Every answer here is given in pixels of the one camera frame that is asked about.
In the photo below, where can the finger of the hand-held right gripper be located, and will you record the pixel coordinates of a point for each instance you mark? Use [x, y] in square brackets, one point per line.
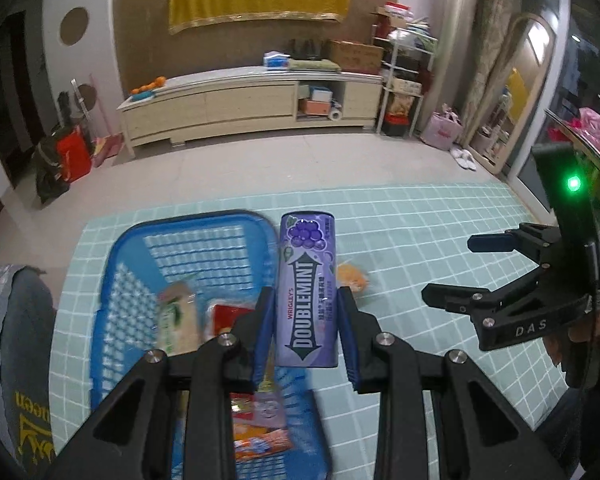
[490, 242]
[455, 297]

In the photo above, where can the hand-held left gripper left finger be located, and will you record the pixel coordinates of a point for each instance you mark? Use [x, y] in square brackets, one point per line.
[262, 342]

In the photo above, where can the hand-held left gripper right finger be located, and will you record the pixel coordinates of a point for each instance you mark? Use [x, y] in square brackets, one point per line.
[348, 342]

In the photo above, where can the red snack bag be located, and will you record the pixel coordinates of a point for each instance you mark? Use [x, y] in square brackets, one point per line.
[227, 317]

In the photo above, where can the purple gum bottle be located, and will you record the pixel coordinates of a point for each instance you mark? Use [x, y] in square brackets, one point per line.
[306, 290]

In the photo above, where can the clear cracker packet green ends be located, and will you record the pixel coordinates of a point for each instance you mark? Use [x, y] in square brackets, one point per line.
[180, 320]

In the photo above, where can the orange snack bag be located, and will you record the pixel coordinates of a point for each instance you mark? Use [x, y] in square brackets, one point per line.
[262, 445]

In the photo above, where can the blue plastic basket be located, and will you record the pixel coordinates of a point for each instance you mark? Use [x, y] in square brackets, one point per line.
[130, 280]

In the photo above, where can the teal checked mat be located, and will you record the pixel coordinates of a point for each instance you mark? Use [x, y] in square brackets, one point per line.
[420, 210]

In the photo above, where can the pair of white slippers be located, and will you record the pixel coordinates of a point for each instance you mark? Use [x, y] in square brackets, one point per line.
[464, 159]

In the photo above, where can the pink gift bag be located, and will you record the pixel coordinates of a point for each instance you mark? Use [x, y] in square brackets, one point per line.
[442, 130]

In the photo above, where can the arched standing mirror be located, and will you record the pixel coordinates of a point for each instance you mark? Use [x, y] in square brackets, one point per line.
[517, 95]

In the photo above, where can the white shelf rack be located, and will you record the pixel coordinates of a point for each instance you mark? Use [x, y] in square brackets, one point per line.
[405, 60]

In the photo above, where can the white paper roll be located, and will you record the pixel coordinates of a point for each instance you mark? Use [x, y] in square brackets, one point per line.
[335, 111]

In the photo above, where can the beige curtain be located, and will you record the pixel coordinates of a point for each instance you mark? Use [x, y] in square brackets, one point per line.
[472, 35]

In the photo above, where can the cardboard box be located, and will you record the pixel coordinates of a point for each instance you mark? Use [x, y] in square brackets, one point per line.
[357, 55]

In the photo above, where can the grey printed cloth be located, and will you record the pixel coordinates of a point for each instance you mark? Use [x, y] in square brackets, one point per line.
[20, 360]

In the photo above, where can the beige low cabinet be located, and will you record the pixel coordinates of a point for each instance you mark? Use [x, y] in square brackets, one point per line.
[205, 105]

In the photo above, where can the dark backpack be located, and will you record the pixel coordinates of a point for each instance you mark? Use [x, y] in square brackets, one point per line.
[47, 170]

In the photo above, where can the plate of oranges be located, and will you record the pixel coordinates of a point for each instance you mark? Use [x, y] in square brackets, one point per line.
[147, 89]

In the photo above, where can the blue tissue box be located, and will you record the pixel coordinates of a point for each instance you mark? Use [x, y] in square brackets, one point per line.
[276, 60]

